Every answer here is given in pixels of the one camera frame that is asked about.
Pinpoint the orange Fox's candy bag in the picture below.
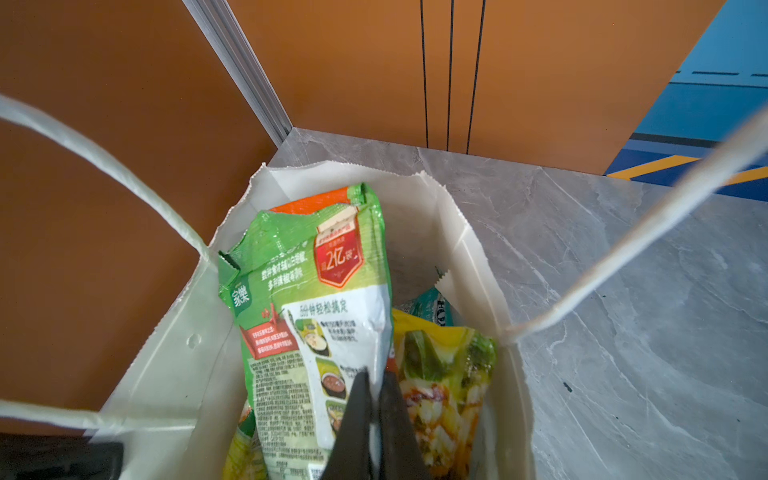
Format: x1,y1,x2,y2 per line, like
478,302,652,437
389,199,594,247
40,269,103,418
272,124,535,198
271,187,350,215

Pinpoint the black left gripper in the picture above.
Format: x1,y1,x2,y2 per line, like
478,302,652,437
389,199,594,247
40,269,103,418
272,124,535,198
1,433,124,480

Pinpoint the yellow snack bag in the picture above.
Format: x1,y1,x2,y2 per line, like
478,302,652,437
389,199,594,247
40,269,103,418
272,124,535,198
387,310,498,479

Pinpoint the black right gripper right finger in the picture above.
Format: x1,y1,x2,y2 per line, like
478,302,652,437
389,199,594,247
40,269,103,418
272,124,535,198
379,371,431,480

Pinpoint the teal Fox's candy bag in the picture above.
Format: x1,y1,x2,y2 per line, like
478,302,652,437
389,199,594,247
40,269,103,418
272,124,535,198
396,287,454,327

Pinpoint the white paper bag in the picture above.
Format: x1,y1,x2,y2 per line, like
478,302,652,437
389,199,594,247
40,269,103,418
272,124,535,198
1,97,767,479

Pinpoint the aluminium corner post left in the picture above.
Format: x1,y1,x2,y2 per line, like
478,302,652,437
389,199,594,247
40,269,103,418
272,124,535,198
183,0,293,147

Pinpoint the green white snack bag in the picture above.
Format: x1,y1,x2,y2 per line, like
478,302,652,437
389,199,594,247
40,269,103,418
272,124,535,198
219,183,393,479

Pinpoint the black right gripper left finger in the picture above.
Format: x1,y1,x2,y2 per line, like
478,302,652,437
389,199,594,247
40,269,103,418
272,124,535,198
321,371,373,480

